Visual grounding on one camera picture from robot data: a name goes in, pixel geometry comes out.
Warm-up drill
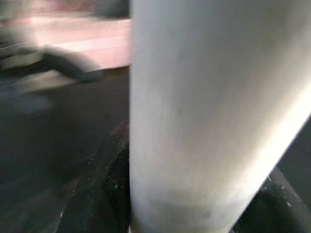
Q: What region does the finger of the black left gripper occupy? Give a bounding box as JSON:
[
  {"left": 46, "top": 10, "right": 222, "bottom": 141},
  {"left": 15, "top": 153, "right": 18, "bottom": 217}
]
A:
[{"left": 41, "top": 47, "right": 104, "bottom": 83}]

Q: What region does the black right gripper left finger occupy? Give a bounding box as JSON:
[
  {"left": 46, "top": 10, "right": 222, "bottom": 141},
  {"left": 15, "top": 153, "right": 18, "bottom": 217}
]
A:
[{"left": 96, "top": 118, "right": 132, "bottom": 233}]

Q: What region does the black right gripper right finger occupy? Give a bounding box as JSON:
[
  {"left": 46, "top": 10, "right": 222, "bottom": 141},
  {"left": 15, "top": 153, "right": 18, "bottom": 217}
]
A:
[{"left": 234, "top": 183, "right": 311, "bottom": 233}]

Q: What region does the white plastic table leg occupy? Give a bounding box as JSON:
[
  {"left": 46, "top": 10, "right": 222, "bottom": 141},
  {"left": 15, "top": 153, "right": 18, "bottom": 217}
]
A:
[{"left": 128, "top": 0, "right": 311, "bottom": 233}]

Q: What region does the black tablecloth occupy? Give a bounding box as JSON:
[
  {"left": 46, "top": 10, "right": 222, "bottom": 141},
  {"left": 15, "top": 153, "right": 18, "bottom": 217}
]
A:
[{"left": 0, "top": 65, "right": 311, "bottom": 233}]

